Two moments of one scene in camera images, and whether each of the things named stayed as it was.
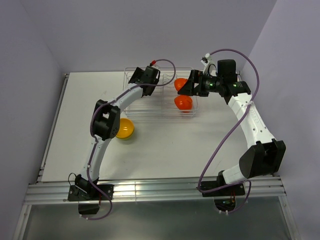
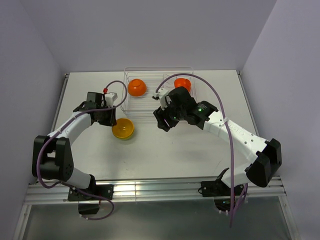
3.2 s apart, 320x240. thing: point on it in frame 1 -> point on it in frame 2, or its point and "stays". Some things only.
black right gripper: x=196 y=76 -> x=160 y=115
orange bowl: x=179 y=82 stays
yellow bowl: x=126 y=128 stays
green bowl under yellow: x=131 y=136 stays
